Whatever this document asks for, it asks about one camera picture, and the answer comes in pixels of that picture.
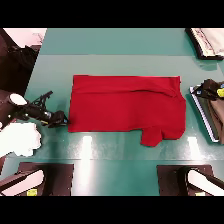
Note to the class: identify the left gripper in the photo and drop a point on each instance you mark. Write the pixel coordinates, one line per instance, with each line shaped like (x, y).
(57, 119)

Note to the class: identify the red T-shirt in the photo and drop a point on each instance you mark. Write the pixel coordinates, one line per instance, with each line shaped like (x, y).
(126, 105)

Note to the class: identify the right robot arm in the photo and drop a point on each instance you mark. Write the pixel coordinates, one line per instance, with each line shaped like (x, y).
(203, 181)

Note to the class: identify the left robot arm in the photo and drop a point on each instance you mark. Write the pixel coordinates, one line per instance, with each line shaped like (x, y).
(20, 110)

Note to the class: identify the brown garment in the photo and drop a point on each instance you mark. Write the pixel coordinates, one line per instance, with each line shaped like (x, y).
(218, 116)

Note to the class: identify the white garment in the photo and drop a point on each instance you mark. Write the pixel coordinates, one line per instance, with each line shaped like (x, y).
(213, 40)

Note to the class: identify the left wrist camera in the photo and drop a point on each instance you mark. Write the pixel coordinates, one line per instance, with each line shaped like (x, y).
(43, 98)

